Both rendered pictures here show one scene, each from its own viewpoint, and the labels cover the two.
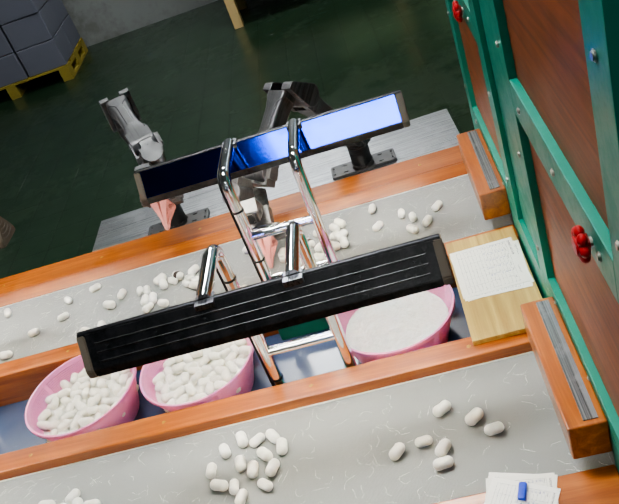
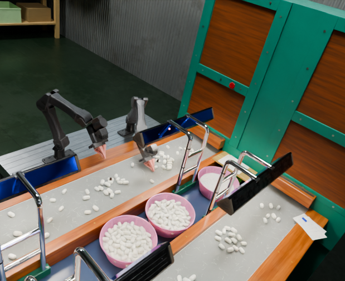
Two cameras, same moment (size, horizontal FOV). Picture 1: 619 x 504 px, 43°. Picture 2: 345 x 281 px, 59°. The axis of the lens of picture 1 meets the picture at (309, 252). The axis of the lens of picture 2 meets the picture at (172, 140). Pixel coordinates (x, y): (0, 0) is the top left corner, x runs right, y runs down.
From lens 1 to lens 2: 1.69 m
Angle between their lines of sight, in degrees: 54
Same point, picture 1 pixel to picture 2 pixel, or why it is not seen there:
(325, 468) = (251, 232)
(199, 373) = (171, 216)
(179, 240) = (93, 164)
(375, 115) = (207, 115)
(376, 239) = (180, 158)
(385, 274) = (285, 164)
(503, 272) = not seen: hidden behind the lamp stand
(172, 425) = (191, 236)
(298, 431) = (231, 224)
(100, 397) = (135, 238)
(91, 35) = not seen: outside the picture
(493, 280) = not seen: hidden behind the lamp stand
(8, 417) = (66, 268)
